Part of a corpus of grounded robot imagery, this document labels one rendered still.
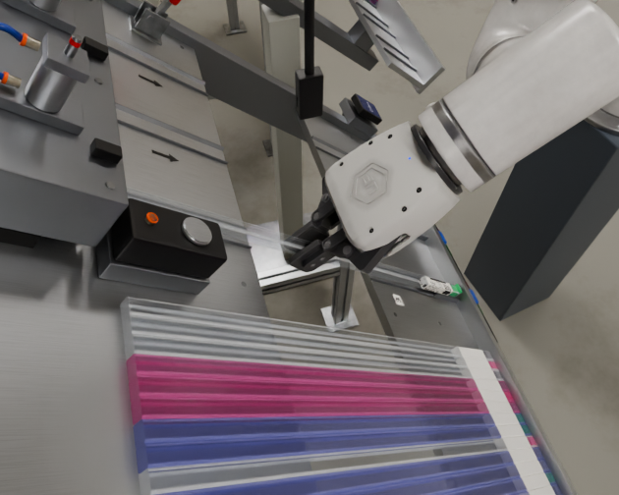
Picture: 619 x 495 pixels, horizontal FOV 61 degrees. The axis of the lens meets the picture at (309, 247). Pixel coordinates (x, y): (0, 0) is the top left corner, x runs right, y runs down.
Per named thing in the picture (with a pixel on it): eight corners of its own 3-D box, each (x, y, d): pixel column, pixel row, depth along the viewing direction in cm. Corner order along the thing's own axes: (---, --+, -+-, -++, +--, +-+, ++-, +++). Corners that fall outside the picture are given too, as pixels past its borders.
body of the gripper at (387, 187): (407, 93, 48) (311, 166, 52) (457, 176, 42) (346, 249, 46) (440, 133, 53) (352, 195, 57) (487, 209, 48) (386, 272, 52)
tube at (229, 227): (450, 289, 75) (456, 285, 74) (454, 298, 74) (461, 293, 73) (101, 190, 40) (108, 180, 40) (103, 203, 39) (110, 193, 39)
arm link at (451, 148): (426, 80, 46) (399, 101, 47) (473, 149, 41) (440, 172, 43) (462, 125, 53) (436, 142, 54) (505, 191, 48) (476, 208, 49)
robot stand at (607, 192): (511, 251, 165) (620, 62, 107) (549, 298, 156) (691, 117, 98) (463, 273, 161) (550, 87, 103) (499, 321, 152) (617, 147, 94)
